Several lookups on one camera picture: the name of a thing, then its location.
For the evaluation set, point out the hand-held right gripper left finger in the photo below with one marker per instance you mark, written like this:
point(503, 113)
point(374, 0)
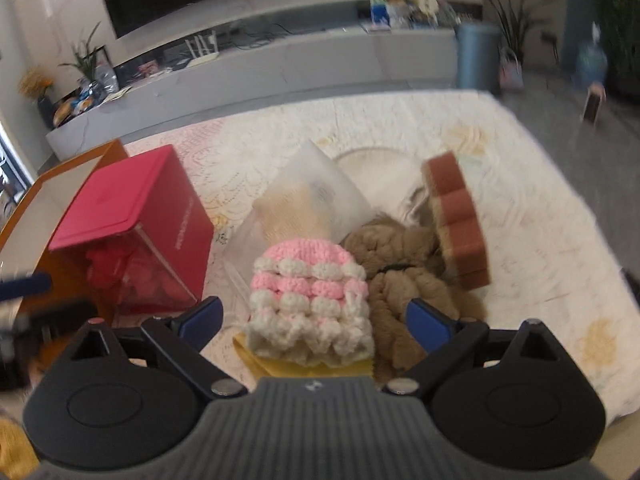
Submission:
point(204, 321)

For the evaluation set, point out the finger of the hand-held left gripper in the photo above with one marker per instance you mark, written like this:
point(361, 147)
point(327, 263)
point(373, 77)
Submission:
point(25, 286)

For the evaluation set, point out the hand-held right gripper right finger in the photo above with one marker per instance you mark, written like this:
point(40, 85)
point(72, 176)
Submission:
point(426, 324)

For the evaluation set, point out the pink and white knitted hat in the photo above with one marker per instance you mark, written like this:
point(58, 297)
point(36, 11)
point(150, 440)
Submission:
point(310, 295)

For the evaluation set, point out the frosted plastic bag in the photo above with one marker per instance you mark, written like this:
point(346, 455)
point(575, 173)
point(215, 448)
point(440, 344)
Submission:
point(320, 185)

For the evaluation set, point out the brown plush toy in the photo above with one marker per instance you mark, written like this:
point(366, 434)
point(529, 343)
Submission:
point(425, 282)

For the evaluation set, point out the yellow packet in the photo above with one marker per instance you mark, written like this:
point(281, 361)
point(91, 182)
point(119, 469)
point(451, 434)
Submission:
point(280, 367)

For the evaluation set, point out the red box of red balls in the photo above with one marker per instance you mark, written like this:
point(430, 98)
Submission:
point(150, 200)

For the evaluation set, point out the yellow fuzzy cloth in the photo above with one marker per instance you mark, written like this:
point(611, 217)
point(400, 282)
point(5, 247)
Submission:
point(15, 450)

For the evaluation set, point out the yellow flowers in dark vase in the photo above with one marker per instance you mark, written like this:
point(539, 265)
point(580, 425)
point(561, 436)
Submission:
point(37, 87)

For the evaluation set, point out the small plant in vase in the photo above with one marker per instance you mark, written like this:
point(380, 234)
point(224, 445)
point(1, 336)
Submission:
point(87, 60)

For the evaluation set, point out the white router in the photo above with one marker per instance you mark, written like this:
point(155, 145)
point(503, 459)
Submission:
point(202, 55)

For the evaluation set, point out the grey television cabinet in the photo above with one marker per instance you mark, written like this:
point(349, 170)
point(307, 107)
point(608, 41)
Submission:
point(300, 65)

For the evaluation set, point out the blue trash bin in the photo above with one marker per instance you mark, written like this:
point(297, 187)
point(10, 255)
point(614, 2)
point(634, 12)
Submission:
point(477, 55)

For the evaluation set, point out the small standing phone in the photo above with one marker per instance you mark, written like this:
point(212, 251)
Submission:
point(592, 105)

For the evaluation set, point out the blue water jug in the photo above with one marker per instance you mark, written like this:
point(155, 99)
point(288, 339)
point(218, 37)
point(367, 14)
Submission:
point(591, 62)

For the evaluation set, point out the potted leafy plant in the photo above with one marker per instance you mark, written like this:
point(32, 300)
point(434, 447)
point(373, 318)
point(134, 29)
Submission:
point(515, 20)

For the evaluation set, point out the large green plant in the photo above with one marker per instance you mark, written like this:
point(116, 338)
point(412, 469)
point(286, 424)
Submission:
point(615, 0)

